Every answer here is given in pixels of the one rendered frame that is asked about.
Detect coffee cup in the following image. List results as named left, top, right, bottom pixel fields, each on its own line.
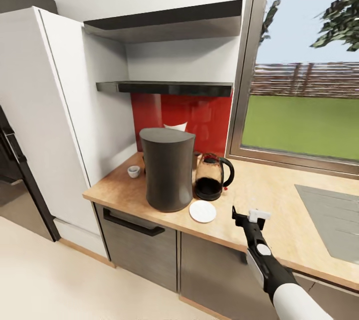
left=128, top=166, right=141, bottom=178

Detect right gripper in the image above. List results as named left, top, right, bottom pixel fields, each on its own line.
left=232, top=205, right=265, bottom=236

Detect paper coffee filter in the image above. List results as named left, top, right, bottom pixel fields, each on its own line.
left=165, top=122, right=187, bottom=131

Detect saucer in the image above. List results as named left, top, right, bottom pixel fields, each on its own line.
left=189, top=200, right=216, bottom=223

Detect electric kettle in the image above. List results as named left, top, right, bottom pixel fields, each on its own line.
left=194, top=153, right=234, bottom=201

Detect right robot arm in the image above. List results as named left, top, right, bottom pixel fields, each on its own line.
left=232, top=205, right=334, bottom=320

